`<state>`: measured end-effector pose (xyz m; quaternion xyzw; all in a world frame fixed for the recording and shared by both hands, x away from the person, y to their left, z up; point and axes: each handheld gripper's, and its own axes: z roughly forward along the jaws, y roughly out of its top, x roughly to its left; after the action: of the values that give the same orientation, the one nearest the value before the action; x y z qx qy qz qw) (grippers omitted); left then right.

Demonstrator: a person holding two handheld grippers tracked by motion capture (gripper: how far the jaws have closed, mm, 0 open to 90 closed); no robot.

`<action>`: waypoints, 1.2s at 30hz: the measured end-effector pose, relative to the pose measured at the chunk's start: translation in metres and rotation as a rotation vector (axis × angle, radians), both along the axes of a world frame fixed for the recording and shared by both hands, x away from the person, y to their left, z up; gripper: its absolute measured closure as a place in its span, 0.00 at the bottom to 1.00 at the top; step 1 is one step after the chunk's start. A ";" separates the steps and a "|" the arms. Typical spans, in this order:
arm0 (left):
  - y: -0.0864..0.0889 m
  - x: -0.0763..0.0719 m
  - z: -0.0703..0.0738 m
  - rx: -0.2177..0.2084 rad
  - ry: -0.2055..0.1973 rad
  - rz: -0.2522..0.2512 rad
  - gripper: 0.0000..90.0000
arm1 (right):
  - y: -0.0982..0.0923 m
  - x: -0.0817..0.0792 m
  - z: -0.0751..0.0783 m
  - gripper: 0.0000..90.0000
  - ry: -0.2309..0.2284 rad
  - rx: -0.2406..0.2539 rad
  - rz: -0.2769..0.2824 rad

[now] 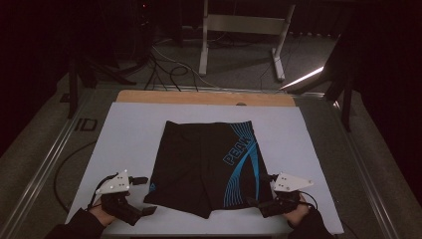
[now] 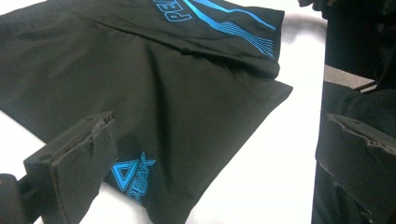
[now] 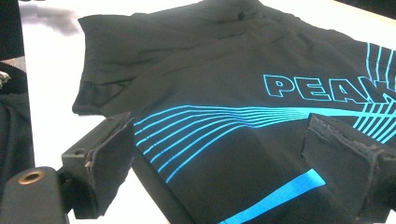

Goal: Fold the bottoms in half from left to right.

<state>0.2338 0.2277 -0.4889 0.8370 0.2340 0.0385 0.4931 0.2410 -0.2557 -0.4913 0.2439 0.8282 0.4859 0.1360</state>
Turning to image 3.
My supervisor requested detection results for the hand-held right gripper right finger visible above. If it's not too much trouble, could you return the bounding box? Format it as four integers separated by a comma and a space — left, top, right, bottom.
301, 113, 396, 224

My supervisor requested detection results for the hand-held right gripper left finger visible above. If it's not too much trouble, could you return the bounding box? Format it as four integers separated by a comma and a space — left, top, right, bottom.
57, 111, 137, 219

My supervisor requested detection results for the black t-shirt with blue print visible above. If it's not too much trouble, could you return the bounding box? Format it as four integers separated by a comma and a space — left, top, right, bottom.
72, 0, 396, 224

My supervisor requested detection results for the white table mat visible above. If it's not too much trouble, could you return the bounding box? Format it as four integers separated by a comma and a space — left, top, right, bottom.
18, 0, 396, 224

